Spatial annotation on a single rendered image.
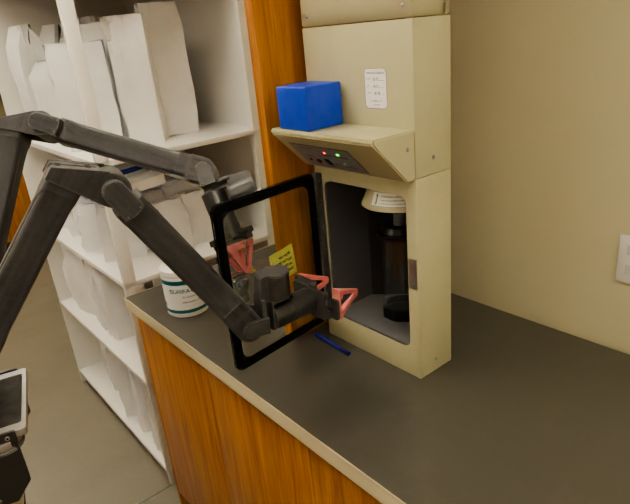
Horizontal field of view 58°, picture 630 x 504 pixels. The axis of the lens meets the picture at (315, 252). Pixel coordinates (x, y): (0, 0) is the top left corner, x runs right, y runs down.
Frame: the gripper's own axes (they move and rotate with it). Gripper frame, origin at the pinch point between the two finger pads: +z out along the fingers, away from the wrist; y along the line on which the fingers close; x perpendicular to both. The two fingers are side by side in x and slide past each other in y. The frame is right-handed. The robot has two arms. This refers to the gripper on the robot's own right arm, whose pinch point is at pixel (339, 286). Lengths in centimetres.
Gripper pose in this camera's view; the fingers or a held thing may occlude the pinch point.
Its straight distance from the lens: 129.0
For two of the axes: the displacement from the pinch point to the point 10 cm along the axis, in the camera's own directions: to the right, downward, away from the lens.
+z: 7.6, -2.9, 5.8
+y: -6.4, -2.4, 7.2
